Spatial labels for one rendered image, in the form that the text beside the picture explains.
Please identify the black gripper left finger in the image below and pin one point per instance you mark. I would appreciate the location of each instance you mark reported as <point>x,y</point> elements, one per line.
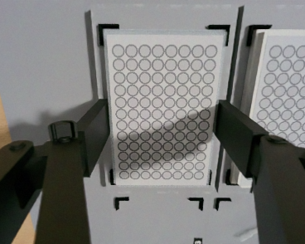
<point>55,168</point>

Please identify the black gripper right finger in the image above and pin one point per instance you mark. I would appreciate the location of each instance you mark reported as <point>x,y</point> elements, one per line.
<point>278,176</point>

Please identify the grey flat deck plate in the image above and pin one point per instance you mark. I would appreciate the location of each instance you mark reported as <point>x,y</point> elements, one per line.
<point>48,74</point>

